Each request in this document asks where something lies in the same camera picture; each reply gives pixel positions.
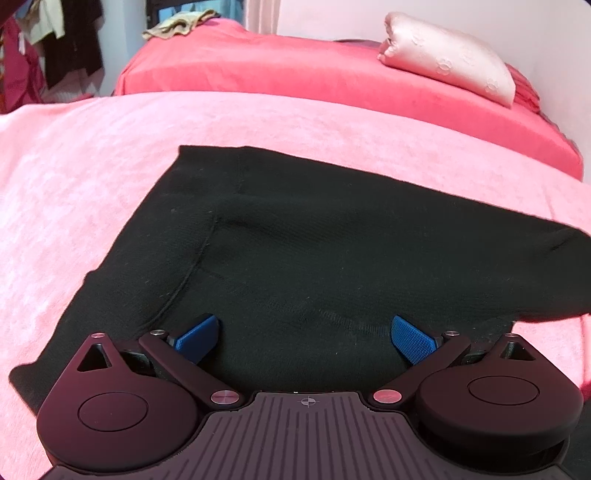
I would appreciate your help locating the hanging black coat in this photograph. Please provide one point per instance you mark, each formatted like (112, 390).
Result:
(78, 48)

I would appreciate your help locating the light pink pillow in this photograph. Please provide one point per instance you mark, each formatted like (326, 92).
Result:
(446, 55)

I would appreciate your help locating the pink blanket on bed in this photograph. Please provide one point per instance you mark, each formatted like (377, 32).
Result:
(73, 174)

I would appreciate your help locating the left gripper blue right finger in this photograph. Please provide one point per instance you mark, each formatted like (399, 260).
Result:
(415, 344)

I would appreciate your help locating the hanging red garment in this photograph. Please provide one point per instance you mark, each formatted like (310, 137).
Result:
(22, 80)

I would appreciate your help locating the folded red quilt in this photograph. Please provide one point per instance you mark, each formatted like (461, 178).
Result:
(525, 94)

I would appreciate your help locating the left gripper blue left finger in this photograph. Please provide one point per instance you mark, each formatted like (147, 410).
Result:
(195, 338)

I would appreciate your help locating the beige cloth on bed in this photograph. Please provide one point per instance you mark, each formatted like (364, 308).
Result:
(181, 23)

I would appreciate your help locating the red bed sheet mattress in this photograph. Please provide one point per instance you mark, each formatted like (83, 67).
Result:
(220, 55)

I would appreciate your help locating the hanging white garment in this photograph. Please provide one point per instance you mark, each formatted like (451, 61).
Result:
(43, 18)

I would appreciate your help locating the black pants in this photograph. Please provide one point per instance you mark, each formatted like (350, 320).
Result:
(306, 265)

